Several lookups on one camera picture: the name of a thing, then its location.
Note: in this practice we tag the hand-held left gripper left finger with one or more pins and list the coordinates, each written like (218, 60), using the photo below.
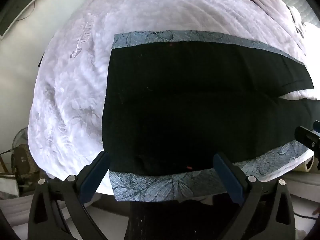
(96, 175)

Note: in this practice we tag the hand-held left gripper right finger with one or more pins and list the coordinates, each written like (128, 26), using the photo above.
(226, 177)

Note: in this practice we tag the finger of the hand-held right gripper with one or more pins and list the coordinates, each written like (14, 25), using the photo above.
(306, 136)

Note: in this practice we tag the black pants with blue trim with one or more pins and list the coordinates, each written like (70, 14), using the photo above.
(190, 105)

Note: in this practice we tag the white roll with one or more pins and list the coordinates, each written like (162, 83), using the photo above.
(307, 164)

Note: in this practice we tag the dark cloth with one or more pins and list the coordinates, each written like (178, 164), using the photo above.
(170, 220)

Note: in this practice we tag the standing fan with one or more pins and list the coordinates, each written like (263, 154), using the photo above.
(23, 155)

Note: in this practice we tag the lavender quilted blanket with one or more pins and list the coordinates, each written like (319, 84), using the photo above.
(75, 92)

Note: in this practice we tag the grey blanket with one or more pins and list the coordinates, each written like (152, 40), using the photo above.
(270, 7)

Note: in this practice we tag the wall television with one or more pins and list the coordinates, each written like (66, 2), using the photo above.
(17, 2)

